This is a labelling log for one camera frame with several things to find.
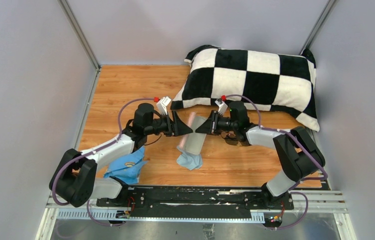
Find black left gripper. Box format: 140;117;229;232
144;110;192;137

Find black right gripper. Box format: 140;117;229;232
196;110;238;136

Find pink glasses case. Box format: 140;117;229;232
177;112;207;155

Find light blue cleaning cloth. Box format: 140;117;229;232
176;151;203;171

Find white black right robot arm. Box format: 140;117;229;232
195;101;326;209

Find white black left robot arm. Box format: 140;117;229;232
49;98;193;208

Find dark aviator sunglasses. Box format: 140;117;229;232
222;132;250;147

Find blue patterned pouch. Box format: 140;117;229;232
103;146;148;185

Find black white checkered pillow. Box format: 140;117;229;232
170;45;320;132

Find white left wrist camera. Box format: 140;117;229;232
156;96;172;116

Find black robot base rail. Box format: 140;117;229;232
46;184;349;229

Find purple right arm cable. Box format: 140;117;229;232
223;94;329;183

